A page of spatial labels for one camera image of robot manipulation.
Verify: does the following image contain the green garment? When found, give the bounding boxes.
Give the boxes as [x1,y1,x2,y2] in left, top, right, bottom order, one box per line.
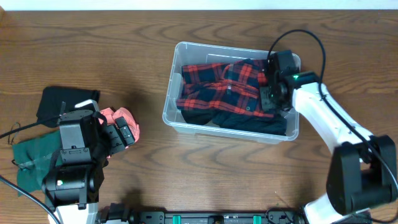
[12,131,62,192]

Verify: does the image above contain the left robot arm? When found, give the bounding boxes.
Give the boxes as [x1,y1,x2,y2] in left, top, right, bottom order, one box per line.
[42,108,140,223]

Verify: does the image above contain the black rubber band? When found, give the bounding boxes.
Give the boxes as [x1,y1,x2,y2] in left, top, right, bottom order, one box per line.
[7,122,21,146]

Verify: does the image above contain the dark navy garment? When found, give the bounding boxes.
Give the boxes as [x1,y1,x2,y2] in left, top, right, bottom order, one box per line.
[181,110,287,136]

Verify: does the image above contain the black garment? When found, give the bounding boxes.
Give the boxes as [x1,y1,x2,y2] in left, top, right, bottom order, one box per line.
[36,86,100,121]

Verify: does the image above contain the red plaid flannel shirt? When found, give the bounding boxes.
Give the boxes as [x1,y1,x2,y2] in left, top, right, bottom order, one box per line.
[176,58,274,118]

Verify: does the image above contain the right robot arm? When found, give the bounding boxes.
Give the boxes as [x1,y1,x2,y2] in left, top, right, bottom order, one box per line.
[259,71,397,223]

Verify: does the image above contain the clear plastic storage bin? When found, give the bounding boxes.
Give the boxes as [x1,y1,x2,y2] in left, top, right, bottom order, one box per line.
[162,42,299,144]

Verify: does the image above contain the pink shirt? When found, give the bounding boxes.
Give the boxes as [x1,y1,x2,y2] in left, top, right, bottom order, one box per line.
[99,108,140,159]

